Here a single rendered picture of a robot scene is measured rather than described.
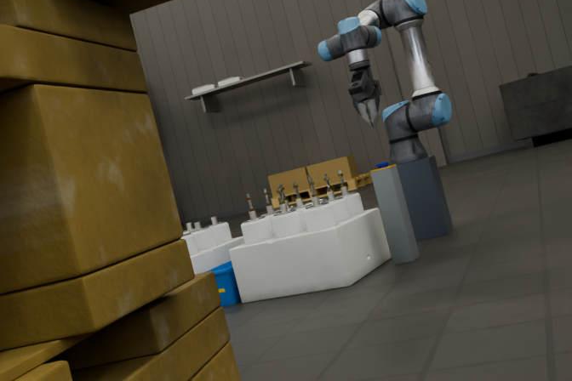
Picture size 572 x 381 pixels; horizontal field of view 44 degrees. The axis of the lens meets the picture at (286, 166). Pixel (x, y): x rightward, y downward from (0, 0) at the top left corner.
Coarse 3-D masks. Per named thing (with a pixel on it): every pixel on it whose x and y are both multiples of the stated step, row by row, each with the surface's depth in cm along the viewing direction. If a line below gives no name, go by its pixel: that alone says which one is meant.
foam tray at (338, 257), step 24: (360, 216) 228; (288, 240) 217; (312, 240) 213; (336, 240) 209; (360, 240) 223; (384, 240) 241; (240, 264) 225; (264, 264) 221; (288, 264) 217; (312, 264) 214; (336, 264) 210; (360, 264) 219; (240, 288) 226; (264, 288) 222; (288, 288) 218; (312, 288) 214
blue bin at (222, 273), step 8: (224, 264) 245; (216, 272) 230; (224, 272) 229; (232, 272) 231; (216, 280) 231; (224, 280) 230; (232, 280) 230; (224, 288) 230; (232, 288) 230; (224, 296) 231; (232, 296) 230; (224, 304) 231
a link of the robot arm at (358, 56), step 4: (364, 48) 228; (352, 52) 227; (356, 52) 227; (360, 52) 227; (364, 52) 228; (368, 52) 230; (348, 56) 228; (352, 56) 227; (356, 56) 227; (360, 56) 227; (364, 56) 227; (368, 56) 229; (348, 60) 229; (352, 60) 228; (356, 60) 227; (360, 60) 227; (364, 60) 227; (368, 60) 229; (348, 64) 229; (352, 64) 228; (356, 64) 228
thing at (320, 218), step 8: (312, 208) 215; (320, 208) 215; (328, 208) 216; (304, 216) 219; (312, 216) 215; (320, 216) 215; (328, 216) 215; (312, 224) 215; (320, 224) 215; (328, 224) 215; (336, 224) 217
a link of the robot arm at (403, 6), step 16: (384, 0) 269; (400, 0) 264; (416, 0) 262; (384, 16) 268; (400, 16) 264; (416, 16) 263; (400, 32) 268; (416, 32) 264; (416, 48) 264; (416, 64) 264; (416, 80) 265; (432, 80) 265; (416, 96) 264; (432, 96) 262; (416, 112) 265; (432, 112) 261; (448, 112) 265; (416, 128) 268
